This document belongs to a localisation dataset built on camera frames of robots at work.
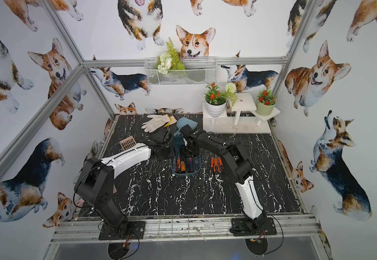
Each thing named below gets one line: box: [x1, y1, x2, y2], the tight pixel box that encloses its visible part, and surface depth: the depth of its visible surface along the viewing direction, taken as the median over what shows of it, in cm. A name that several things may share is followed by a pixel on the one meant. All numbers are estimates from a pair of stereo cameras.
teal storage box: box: [170, 135, 202, 178], surface depth 93 cm
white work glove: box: [140, 114, 171, 133], surface depth 116 cm
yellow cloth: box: [164, 113, 178, 128], surface depth 120 cm
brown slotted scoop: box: [119, 135, 137, 152], surface depth 108 cm
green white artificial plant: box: [154, 36, 186, 75], surface depth 82 cm
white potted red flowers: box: [204, 81, 228, 118], surface depth 91 cm
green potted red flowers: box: [256, 88, 278, 116], surface depth 95 cm
